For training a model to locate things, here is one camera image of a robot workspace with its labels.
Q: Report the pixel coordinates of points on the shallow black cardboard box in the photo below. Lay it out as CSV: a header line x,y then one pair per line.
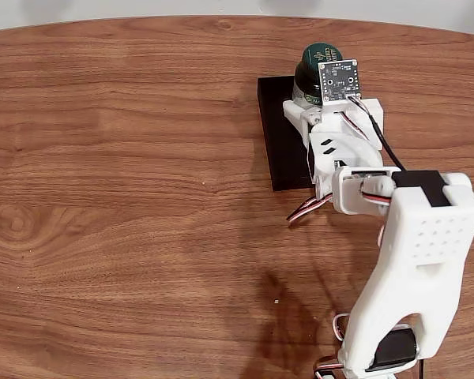
x,y
278,138

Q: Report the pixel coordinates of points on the camera board on white mount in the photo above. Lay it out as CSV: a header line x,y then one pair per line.
x,y
339,81

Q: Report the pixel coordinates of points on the green pill bottle white label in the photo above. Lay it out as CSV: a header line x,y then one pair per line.
x,y
312,55

